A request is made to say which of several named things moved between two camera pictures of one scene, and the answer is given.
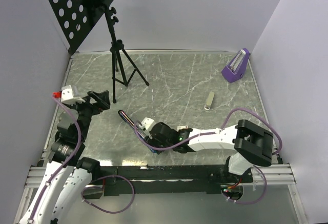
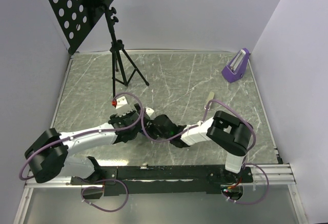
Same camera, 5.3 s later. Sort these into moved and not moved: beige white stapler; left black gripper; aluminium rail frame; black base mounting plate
Moved: left black gripper
Not moved: aluminium rail frame; black base mounting plate; beige white stapler
